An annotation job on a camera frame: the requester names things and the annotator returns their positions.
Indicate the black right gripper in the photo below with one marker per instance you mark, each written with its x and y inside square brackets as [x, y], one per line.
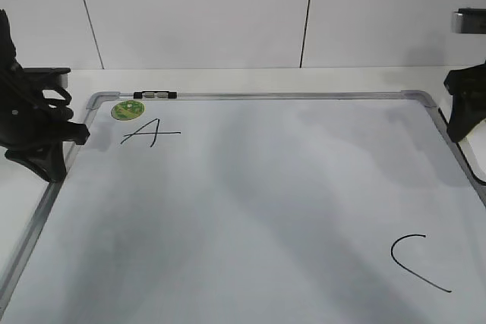
[467, 89]

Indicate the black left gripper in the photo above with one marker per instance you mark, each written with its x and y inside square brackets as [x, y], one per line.
[27, 110]

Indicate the green round magnet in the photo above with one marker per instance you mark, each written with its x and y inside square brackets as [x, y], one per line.
[127, 110]

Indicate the white aluminium-framed whiteboard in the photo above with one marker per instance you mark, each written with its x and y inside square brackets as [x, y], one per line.
[261, 208]

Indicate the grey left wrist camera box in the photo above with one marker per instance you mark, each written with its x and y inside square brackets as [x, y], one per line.
[49, 77]

